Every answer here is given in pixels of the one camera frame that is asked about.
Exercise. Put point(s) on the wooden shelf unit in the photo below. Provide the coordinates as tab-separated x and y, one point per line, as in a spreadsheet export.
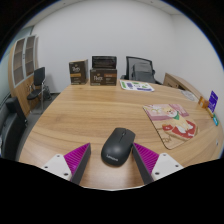
18	90

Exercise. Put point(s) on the round white patterned disc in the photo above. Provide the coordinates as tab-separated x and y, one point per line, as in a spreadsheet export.
190	96

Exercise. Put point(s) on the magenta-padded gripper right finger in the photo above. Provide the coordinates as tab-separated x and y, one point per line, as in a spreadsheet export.
146	158

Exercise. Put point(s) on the wooden side desk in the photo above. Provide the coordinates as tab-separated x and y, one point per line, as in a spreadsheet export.
180	81

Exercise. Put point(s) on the black visitor chair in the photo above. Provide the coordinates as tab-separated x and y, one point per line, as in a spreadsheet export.
39	76

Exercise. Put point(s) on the black leather sofa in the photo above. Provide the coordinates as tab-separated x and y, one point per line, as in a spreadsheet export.
11	128

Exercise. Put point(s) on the wide brown cardboard box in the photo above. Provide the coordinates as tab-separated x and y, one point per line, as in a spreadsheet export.
103	77

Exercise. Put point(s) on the purple sign stand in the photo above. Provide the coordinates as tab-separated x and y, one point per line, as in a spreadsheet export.
213	101

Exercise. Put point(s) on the teal packet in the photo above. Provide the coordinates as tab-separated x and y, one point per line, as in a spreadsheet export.
215	120

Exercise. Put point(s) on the small orange box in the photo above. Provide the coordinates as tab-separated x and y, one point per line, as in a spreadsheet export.
203	102

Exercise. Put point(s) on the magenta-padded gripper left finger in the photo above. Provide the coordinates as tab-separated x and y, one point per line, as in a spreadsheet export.
78	156

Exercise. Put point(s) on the dark cardboard box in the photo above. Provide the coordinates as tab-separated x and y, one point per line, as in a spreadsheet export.
104	62

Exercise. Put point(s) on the black mesh office chair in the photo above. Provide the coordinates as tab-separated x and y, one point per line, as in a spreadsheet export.
138	60

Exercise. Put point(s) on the cartoon print mouse pad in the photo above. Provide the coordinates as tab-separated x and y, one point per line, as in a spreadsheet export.
171	125

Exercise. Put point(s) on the grey backpack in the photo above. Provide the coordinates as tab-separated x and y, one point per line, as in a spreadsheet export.
143	74

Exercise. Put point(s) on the black computer mouse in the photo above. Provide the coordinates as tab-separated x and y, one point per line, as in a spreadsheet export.
117	146

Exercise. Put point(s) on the white sticker sheet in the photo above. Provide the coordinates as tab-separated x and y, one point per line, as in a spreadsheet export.
136	85

